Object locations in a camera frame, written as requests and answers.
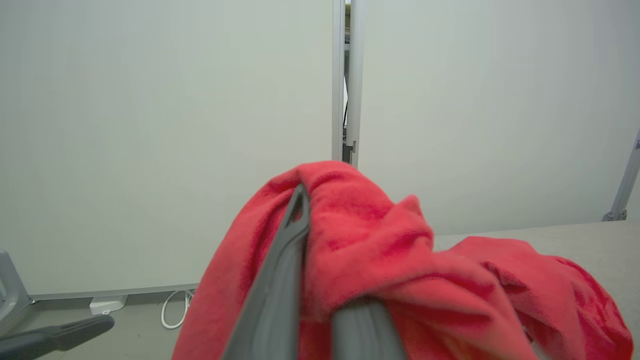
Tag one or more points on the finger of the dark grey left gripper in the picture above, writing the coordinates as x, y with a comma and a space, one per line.
55, 337

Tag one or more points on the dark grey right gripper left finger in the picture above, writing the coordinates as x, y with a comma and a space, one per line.
275, 300

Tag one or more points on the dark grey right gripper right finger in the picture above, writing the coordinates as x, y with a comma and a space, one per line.
365, 335

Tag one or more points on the red and white garment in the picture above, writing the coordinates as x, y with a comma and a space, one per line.
360, 240

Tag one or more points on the grey partition leg with caster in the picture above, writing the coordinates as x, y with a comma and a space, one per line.
10, 295

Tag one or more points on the wide white partition panel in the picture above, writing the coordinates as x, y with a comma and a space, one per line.
150, 140

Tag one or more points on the narrow white partition panel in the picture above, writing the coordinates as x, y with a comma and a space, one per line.
500, 110

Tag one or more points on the slanted grey metal brace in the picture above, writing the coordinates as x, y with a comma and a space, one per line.
625, 185

